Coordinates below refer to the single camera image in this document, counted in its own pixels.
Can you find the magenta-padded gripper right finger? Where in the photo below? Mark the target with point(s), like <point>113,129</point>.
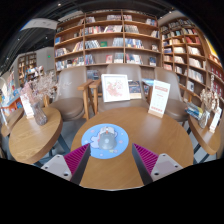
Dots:
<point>166,165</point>

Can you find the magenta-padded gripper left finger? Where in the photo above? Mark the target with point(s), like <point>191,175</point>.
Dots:
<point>56,165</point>

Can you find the grey computer mouse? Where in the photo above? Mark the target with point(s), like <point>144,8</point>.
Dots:
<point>107,141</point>

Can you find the round blue mouse pad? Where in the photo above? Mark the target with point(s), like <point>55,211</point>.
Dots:
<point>121,140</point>

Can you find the round wooden side table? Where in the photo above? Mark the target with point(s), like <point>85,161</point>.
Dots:
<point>210,138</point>
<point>33,136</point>
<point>11,121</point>

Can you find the stack of books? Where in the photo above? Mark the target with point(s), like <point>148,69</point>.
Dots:
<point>194,111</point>

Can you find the small white table sign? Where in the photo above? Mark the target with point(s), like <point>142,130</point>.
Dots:
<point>27,106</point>
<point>215,120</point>

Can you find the white sign on wooden stand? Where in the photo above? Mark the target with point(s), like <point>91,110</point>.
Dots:
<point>159,98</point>

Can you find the brown padded armchair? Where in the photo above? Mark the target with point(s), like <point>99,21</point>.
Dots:
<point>125,70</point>
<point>68,86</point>
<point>175,86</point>

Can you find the dark blue book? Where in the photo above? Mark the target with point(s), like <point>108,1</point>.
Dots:
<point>135,88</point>

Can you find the light blue book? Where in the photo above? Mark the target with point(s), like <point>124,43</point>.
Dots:
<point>148,82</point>

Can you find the colourful display stand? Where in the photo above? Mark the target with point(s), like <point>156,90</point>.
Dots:
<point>8,93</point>

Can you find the white framed pink picture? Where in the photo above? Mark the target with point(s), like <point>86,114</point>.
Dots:
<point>115,87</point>

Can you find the small distant wooden bookshelf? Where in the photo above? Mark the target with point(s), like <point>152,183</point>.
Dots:
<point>26,63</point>

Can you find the wide wooden bookshelf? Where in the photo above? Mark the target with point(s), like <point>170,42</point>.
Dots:
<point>110,43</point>

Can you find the white hanging ceiling panel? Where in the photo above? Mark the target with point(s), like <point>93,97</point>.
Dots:
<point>40,24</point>

